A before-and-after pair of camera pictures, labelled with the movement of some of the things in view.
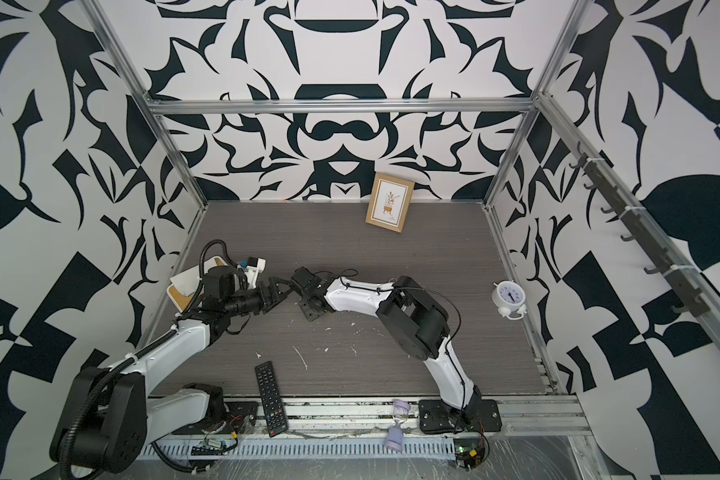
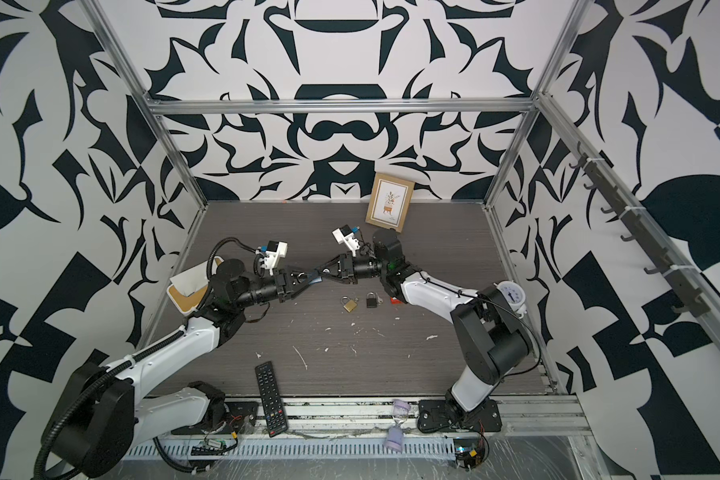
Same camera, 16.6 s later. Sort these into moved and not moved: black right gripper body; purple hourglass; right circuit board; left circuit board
Moved: black right gripper body
Not moved: right circuit board; purple hourglass; left circuit board
